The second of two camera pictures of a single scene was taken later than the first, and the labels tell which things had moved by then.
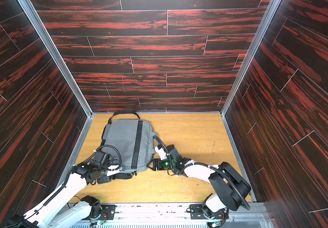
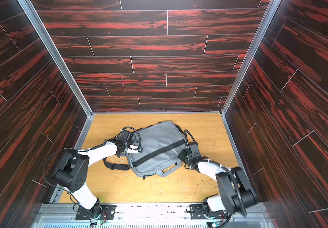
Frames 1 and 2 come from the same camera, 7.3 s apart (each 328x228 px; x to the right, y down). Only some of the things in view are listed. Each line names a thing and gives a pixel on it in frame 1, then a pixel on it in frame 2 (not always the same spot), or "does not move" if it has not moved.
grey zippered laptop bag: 134,139 -> 161,144
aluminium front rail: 178,215 does not move
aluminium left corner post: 56,56 does not move
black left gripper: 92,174 -> 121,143
